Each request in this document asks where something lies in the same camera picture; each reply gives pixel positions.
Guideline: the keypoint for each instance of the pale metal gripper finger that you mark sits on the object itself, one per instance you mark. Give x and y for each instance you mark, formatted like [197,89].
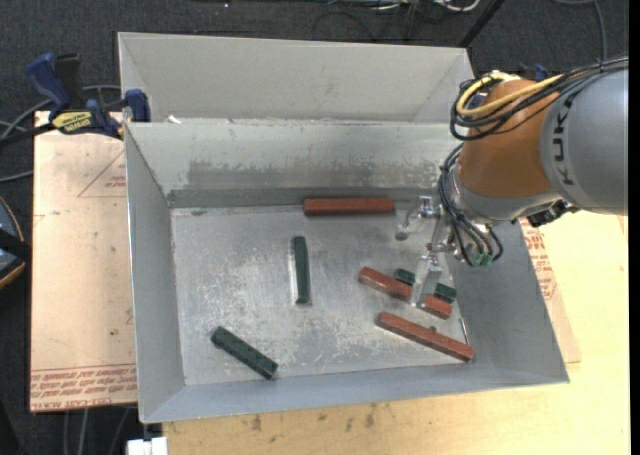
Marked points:
[426,283]
[411,223]

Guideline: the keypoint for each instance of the dark green flat block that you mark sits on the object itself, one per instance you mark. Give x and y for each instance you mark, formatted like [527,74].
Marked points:
[301,270]
[445,291]
[244,352]

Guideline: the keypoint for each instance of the red-brown flat block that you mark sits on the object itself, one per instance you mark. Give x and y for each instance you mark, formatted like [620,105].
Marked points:
[425,336]
[348,206]
[382,281]

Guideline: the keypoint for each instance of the grey metal bin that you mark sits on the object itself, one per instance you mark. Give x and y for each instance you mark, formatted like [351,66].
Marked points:
[250,263]

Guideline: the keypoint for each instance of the brown cardboard board, red print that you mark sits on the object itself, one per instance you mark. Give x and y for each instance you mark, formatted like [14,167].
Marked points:
[80,268]

